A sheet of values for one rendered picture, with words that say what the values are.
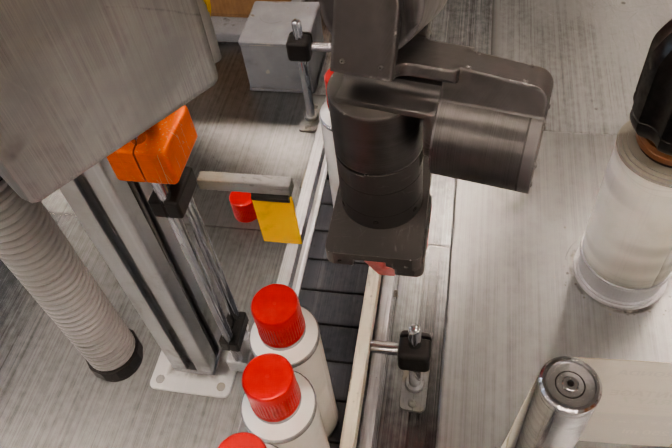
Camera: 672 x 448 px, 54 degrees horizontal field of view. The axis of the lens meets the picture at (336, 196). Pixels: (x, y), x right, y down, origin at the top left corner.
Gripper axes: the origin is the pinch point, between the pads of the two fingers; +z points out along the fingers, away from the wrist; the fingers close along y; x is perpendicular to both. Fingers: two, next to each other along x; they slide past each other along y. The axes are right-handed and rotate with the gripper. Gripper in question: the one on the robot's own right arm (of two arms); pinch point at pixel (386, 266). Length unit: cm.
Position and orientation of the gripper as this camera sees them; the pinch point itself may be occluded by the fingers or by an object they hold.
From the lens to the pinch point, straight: 54.1
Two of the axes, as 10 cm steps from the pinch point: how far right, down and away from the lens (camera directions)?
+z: 0.9, 6.3, 7.7
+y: 1.8, -7.8, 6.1
